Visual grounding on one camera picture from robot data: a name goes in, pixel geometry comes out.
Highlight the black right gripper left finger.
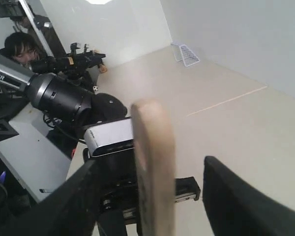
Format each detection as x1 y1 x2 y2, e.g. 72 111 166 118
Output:
2 161 100 236

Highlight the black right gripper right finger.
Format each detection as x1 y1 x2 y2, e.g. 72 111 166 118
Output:
203 156 295 236

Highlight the wide white wooden paint brush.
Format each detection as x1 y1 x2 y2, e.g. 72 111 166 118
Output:
131 99 176 236

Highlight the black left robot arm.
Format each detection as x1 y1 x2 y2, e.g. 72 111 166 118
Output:
0 55 201 236

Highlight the grey desk surface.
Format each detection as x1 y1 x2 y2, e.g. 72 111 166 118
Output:
0 104 71 202

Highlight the small white soccer goal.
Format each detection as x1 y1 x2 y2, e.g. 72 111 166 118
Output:
171 42 200 67

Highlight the person with black hair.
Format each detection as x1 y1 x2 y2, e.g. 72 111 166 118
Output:
0 32 41 68

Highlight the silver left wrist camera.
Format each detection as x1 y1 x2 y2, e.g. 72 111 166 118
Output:
84 117 133 157

